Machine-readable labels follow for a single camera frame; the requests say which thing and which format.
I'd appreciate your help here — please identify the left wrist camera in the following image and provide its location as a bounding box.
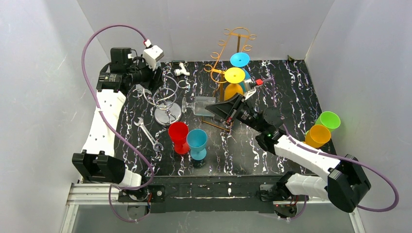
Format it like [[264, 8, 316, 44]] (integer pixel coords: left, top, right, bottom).
[[142, 39, 164, 70]]

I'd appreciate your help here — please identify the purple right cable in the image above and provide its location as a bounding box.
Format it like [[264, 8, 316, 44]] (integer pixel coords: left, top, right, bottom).
[[262, 77, 400, 221]]

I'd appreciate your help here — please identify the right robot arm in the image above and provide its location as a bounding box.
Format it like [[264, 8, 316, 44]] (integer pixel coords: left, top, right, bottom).
[[205, 94, 371, 213]]

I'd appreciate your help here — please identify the clear cut glass goblet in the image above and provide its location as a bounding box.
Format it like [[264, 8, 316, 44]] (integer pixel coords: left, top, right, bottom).
[[181, 96, 216, 117]]

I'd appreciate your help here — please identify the green plastic goblet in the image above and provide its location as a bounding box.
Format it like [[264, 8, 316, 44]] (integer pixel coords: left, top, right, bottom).
[[315, 111, 341, 132]]

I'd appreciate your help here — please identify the gold wire glass rack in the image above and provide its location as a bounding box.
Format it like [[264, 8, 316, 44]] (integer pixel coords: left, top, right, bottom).
[[202, 27, 257, 133]]

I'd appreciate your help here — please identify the blue plastic goblet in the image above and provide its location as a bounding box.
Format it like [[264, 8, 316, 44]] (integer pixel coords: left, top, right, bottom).
[[187, 129, 208, 161], [230, 52, 250, 91]]

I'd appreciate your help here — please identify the red plastic goblet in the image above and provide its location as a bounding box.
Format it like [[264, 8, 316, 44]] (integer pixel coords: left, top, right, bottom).
[[168, 121, 189, 155]]

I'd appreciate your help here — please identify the purple cable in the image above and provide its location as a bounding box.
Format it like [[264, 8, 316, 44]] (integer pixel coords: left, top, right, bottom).
[[262, 77, 400, 221], [81, 24, 156, 223]]

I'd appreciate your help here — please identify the silver wire glass rack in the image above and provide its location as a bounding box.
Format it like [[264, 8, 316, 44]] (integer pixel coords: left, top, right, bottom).
[[136, 75, 183, 126]]

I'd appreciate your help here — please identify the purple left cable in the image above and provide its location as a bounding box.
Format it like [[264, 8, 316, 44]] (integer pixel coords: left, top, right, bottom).
[[81, 24, 156, 223]]

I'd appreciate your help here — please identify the blue plastic goblet front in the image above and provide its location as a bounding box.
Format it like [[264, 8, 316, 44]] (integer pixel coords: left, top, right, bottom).
[[187, 129, 208, 161]]

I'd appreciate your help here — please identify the white pipe fitting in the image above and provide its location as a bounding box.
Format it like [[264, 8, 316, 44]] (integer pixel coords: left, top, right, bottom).
[[173, 63, 190, 76]]

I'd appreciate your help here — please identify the silver wrench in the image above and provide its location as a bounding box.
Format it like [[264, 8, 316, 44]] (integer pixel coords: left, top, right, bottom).
[[134, 117, 164, 152]]

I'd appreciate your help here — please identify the yellow plastic wine glass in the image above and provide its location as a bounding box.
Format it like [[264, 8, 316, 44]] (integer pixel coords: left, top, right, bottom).
[[223, 67, 245, 100]]

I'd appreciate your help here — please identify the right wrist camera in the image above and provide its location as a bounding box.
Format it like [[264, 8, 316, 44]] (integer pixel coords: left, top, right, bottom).
[[243, 79, 264, 100]]

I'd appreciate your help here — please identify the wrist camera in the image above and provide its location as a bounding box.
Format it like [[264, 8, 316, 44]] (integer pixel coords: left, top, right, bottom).
[[243, 79, 264, 100], [142, 39, 164, 70]]

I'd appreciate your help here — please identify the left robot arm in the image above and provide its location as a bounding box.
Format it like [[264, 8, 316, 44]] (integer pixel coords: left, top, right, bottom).
[[72, 47, 163, 190]]

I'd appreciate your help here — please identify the orange plastic goblet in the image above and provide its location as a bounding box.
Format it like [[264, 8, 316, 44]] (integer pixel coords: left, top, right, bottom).
[[304, 125, 331, 148]]

